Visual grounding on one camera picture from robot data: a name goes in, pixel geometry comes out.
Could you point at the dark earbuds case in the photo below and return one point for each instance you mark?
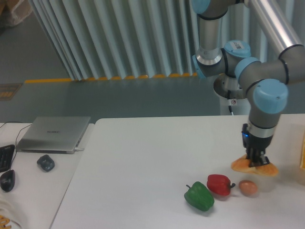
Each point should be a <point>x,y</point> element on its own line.
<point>46,163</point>

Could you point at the silver closed laptop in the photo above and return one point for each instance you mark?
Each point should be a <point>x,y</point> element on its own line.
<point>58,134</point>

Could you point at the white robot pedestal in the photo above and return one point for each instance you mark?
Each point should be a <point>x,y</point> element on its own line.
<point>230,95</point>

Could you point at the cardboard box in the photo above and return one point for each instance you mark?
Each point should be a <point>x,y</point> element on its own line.
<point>13,12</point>

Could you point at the red bell pepper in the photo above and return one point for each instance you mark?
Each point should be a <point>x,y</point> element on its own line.
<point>220,184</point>

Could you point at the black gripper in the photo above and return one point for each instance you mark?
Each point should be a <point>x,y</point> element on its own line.
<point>255,147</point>

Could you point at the black keyboard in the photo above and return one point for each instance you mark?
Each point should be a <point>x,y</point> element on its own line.
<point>6,155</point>

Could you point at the green bell pepper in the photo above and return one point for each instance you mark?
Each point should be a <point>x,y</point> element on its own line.
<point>199,196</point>

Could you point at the triangular golden bread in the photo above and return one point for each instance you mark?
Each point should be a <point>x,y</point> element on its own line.
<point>243,165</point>

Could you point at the corrugated white partition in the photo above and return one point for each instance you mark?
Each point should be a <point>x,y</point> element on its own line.
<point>122,38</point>

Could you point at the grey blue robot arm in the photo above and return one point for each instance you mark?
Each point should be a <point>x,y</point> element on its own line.
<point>264,84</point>

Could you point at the brown egg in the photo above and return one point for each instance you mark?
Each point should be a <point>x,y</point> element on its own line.
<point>248,188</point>

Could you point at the white cap orange logo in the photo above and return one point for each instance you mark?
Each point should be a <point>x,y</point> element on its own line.
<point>9,218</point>

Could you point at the black computer mouse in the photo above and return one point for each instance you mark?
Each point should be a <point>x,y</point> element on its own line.
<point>7,180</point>

